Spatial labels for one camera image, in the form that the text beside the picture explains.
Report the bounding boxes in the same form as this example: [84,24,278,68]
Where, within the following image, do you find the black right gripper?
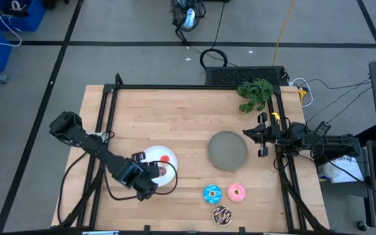
[242,112,285,159]

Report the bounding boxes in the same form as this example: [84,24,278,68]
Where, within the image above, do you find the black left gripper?
[115,151,160,202]

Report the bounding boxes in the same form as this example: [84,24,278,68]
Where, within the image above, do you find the large blue iced donut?
[202,184,223,206]

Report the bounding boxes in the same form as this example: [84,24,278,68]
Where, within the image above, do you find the large pink iced donut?
[227,182,247,203]

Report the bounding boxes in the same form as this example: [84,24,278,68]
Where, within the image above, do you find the white round plate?
[141,145,179,188]

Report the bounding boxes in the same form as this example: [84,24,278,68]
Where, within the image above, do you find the olive grey round plate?
[207,131,249,171]

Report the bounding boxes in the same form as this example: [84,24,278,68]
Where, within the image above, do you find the green leafy plant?
[236,77,274,114]

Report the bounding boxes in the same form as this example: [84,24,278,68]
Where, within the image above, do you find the black perforated computer case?
[204,65,289,87]

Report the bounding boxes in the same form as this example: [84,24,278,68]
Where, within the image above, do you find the black power adapter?
[315,121,332,136]

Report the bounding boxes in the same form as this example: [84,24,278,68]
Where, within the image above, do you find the large chocolate sprinkled donut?
[211,205,232,227]

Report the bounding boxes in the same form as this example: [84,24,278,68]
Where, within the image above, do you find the silver metal bar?
[82,230,120,235]

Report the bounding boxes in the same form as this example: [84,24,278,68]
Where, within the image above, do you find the white paper sheet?
[318,156,365,183]

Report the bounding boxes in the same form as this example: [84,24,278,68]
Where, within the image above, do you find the black floor fan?
[170,0,207,45]

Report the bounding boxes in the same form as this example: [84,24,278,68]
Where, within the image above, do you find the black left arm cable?
[104,160,179,200]

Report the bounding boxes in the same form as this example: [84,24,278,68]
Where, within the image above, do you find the black aluminium table frame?
[52,83,331,235]

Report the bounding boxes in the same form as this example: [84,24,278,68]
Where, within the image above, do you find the black coiled cable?
[199,48,228,69]

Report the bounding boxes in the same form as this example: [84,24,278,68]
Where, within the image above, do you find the yellow hanging cable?
[272,0,296,66]

